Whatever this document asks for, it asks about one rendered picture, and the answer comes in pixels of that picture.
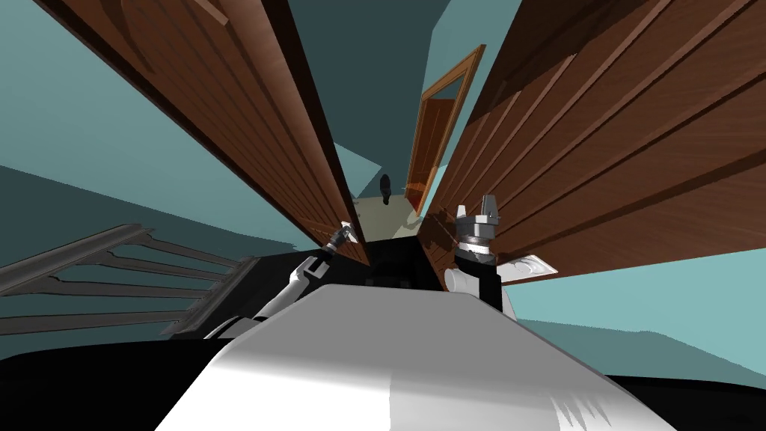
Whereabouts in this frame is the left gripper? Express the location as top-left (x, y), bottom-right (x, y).
top-left (323, 220), bottom-right (361, 255)

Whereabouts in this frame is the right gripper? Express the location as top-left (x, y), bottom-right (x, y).
top-left (453, 194), bottom-right (500, 242)

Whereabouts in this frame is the orange wooden door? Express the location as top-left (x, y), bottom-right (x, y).
top-left (406, 97), bottom-right (458, 216)

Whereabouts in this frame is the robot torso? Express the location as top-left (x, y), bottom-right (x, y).
top-left (154, 242), bottom-right (678, 431)

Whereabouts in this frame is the brown panelled door leaf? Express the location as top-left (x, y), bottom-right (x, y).
top-left (417, 0), bottom-right (766, 287)

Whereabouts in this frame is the brown wooden door leaf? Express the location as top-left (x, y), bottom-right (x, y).
top-left (32, 0), bottom-right (372, 267)

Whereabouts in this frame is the grey slatted railing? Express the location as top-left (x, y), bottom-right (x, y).
top-left (0, 223), bottom-right (262, 338)

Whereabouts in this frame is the white door handle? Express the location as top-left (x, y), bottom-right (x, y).
top-left (495, 254), bottom-right (560, 284)

